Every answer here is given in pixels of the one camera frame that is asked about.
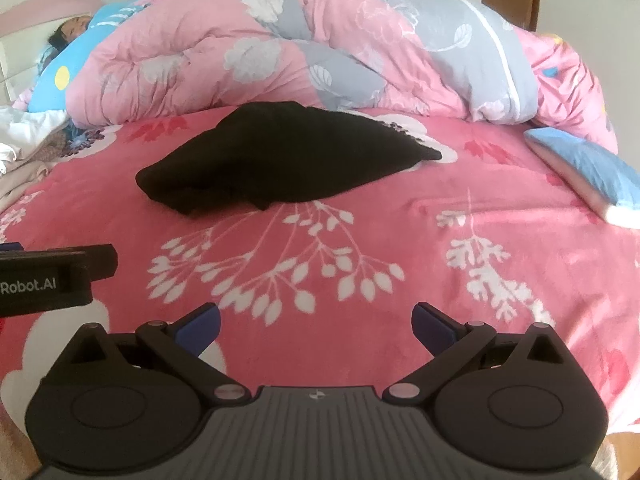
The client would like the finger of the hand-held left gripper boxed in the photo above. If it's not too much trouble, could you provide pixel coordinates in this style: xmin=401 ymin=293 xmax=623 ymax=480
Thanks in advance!
xmin=82 ymin=244 xmax=118 ymax=281

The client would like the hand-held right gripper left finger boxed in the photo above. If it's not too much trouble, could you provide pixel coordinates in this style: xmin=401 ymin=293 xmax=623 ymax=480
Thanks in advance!
xmin=65 ymin=303 xmax=252 ymax=406

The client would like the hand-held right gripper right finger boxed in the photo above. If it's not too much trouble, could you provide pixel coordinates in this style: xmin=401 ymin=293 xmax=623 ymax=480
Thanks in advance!
xmin=382 ymin=302 xmax=568 ymax=406

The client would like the black shirt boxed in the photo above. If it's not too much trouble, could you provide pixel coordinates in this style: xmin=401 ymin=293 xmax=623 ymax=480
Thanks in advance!
xmin=135 ymin=101 xmax=443 ymax=218

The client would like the pink floral bed blanket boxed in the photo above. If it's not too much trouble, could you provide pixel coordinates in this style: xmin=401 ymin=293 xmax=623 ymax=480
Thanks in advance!
xmin=0 ymin=105 xmax=640 ymax=436

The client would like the beige cloth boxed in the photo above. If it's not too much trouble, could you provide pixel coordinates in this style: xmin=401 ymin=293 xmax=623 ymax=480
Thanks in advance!
xmin=0 ymin=160 xmax=53 ymax=211

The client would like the white cloth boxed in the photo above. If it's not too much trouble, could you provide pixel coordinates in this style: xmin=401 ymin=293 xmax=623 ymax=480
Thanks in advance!
xmin=0 ymin=105 xmax=71 ymax=176

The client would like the blue cartoon print quilt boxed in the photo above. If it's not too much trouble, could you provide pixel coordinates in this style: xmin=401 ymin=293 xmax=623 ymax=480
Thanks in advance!
xmin=27 ymin=2 xmax=151 ymax=113

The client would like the blue and pink cushion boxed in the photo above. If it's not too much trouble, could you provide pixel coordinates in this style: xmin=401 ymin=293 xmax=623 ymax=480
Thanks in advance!
xmin=524 ymin=127 xmax=640 ymax=226

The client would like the pink and white headboard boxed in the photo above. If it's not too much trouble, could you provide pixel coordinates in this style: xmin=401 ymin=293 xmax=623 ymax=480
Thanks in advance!
xmin=0 ymin=0 xmax=101 ymax=101

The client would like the pink grey floral quilt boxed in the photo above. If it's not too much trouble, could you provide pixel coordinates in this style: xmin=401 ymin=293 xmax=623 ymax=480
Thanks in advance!
xmin=65 ymin=0 xmax=621 ymax=156

